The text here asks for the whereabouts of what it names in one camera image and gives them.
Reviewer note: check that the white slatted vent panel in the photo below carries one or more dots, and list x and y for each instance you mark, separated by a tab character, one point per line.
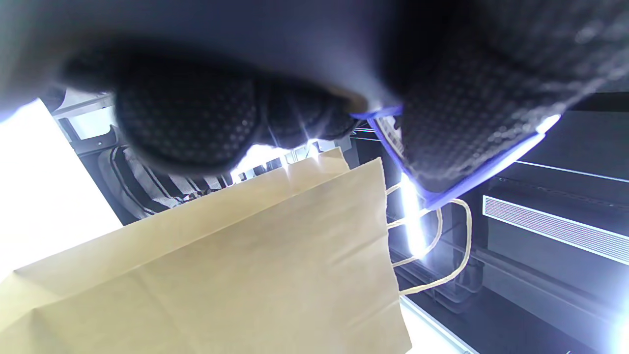
555	228

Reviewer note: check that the brown paper bag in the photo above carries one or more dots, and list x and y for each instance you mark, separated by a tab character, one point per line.
245	270

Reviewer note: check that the blue-edged packet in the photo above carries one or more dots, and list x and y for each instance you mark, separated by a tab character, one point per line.
391	135

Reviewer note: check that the person's left hand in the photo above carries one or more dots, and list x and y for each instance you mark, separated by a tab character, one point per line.
314	44

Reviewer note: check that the grey striped fabric seat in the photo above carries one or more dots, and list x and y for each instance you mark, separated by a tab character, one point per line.
147	189

